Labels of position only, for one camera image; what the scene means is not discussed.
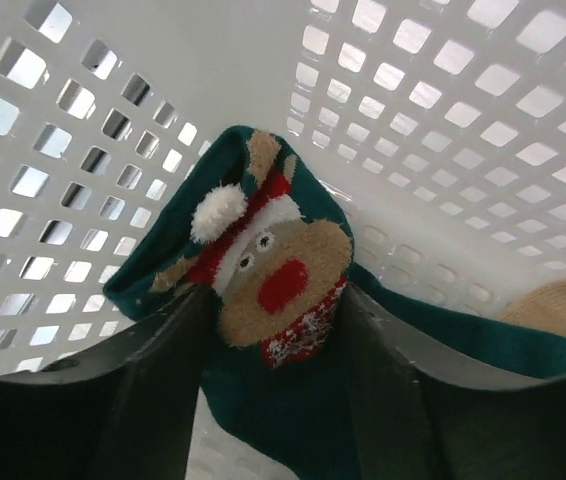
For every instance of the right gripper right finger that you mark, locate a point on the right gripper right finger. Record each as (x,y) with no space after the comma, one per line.
(422,410)

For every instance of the teal sock with reindeer patch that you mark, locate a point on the teal sock with reindeer patch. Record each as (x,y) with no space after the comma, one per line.
(255,226)

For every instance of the white plastic basket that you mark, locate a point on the white plastic basket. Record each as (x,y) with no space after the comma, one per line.
(438,127)

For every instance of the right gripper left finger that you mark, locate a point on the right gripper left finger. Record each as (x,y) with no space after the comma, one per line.
(121,409)

